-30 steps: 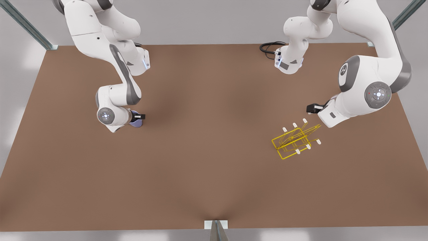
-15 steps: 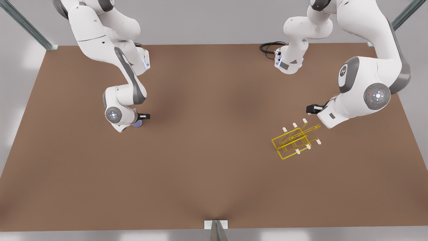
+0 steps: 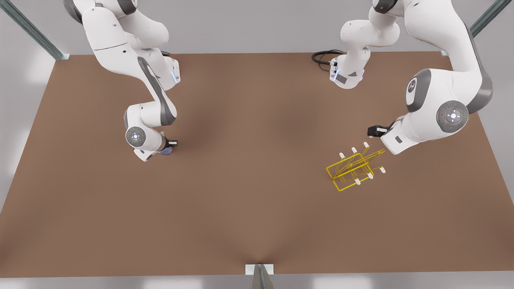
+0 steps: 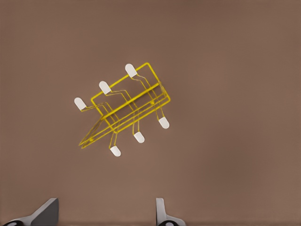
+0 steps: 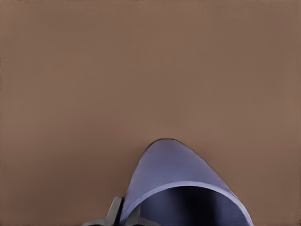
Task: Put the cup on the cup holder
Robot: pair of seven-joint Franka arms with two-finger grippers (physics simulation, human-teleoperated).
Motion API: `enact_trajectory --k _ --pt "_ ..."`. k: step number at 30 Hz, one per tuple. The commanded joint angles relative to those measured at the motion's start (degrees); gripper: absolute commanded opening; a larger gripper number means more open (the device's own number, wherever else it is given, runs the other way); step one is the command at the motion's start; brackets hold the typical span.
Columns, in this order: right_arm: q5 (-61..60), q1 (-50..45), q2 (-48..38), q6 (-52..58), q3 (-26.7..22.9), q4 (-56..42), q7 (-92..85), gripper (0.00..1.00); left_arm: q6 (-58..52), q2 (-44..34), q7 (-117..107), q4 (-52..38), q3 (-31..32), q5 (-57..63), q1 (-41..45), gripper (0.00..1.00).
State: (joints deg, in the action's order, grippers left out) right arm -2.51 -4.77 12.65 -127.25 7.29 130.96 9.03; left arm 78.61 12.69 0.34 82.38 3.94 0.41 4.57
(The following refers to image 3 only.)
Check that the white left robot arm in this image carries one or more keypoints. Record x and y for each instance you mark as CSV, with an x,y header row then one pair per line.
x,y
437,108

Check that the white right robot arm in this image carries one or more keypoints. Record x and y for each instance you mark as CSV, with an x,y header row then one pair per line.
x,y
120,48

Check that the pale purple cup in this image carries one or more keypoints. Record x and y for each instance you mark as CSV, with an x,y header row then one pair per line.
x,y
166,151

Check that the silver frame post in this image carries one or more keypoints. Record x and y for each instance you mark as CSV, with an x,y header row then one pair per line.
x,y
260,277
484,18
34,30

